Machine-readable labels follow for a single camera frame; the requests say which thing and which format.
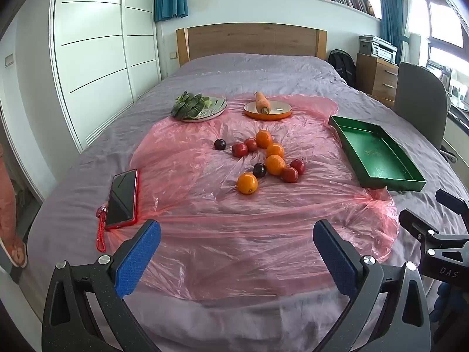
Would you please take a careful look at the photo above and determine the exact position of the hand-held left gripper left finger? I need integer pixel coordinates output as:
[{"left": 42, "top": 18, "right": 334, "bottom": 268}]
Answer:
[{"left": 41, "top": 219, "right": 162, "bottom": 352}]

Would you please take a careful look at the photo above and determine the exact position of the patterned plate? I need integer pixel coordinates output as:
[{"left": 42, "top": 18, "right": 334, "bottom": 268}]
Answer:
[{"left": 176, "top": 97, "right": 228, "bottom": 123}]

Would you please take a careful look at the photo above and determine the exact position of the green tray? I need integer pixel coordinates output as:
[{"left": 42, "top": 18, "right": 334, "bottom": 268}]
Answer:
[{"left": 329, "top": 115, "right": 426, "bottom": 192}]

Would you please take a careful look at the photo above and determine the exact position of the wooden headboard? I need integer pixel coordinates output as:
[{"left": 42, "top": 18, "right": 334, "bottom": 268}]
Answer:
[{"left": 176, "top": 23, "right": 327, "bottom": 67}]

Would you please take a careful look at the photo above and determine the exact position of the wooden nightstand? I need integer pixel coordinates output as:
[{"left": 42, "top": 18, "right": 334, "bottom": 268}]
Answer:
[{"left": 356, "top": 53, "right": 399, "bottom": 104}]

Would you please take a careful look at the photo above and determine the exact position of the pink plastic sheet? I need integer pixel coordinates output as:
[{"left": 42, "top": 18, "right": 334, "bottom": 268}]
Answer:
[{"left": 130, "top": 94, "right": 400, "bottom": 299}]

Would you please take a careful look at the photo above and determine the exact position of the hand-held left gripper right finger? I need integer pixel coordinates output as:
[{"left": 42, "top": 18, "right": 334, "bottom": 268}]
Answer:
[{"left": 312, "top": 219, "right": 432, "bottom": 352}]

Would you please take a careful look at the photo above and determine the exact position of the bed with purple cover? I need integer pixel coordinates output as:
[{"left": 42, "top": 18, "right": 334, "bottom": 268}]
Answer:
[{"left": 27, "top": 53, "right": 469, "bottom": 352}]

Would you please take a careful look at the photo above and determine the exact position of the grey printer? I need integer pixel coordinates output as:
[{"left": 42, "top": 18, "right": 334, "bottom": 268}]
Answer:
[{"left": 358, "top": 35, "right": 398, "bottom": 63}]

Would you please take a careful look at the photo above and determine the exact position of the smartphone in red case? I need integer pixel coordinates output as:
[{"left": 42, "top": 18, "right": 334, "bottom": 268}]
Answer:
[{"left": 106, "top": 169, "right": 140, "bottom": 230}]

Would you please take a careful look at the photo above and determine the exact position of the grey chair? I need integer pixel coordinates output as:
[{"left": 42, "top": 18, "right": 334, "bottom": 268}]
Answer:
[{"left": 394, "top": 62, "right": 457, "bottom": 162}]

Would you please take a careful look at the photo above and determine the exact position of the person's right hand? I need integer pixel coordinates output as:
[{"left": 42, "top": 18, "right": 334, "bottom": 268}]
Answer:
[{"left": 430, "top": 283, "right": 455, "bottom": 321}]

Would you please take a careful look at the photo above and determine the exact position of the white wardrobe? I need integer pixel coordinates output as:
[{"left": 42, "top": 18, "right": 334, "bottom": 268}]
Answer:
[{"left": 49, "top": 0, "right": 162, "bottom": 153}]

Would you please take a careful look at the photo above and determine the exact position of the black backpack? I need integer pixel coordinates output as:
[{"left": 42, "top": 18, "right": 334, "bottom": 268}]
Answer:
[{"left": 327, "top": 49, "right": 358, "bottom": 88}]

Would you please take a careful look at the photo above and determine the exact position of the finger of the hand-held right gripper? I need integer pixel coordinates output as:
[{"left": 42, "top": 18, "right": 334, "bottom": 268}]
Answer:
[
  {"left": 399, "top": 208, "right": 469, "bottom": 261},
  {"left": 436, "top": 189, "right": 469, "bottom": 216}
]

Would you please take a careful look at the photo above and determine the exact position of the carrot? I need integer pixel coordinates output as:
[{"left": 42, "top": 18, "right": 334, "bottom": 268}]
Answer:
[{"left": 255, "top": 92, "right": 272, "bottom": 114}]

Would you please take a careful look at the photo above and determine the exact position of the orange dish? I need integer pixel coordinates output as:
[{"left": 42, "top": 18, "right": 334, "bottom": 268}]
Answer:
[{"left": 244, "top": 101, "right": 293, "bottom": 120}]

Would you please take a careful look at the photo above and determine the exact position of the red wrist strap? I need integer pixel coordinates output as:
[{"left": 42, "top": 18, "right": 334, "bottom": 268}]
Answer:
[{"left": 96, "top": 205, "right": 111, "bottom": 253}]

